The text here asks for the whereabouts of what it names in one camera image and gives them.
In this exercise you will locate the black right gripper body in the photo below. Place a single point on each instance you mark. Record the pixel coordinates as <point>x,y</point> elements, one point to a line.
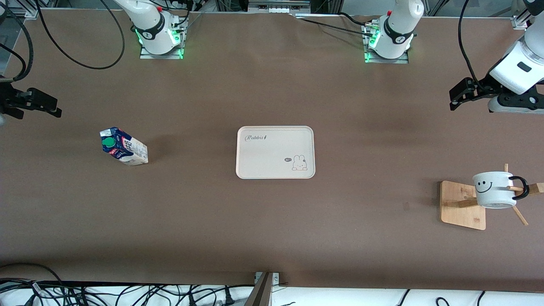
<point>9,97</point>

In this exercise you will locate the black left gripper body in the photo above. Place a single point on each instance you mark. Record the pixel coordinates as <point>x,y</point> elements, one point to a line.
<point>479,88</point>

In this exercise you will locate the blue white milk carton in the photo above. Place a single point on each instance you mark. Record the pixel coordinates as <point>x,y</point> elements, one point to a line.
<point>127,151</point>

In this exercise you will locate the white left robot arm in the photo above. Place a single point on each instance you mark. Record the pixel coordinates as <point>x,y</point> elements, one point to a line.
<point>397,25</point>

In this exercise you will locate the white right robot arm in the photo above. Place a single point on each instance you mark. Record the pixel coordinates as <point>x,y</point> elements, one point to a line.
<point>157,29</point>

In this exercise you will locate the wooden cup rack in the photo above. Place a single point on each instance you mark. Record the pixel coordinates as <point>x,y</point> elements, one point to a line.
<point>459,212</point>

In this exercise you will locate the beige rabbit print tray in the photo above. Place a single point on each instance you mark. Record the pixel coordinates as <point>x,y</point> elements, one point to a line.
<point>276,153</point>

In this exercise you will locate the grey power strip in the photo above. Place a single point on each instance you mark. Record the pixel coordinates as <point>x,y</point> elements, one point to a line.
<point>278,5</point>

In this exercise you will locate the dark aluminium beam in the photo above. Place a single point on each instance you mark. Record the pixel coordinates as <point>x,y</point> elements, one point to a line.
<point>261,293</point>

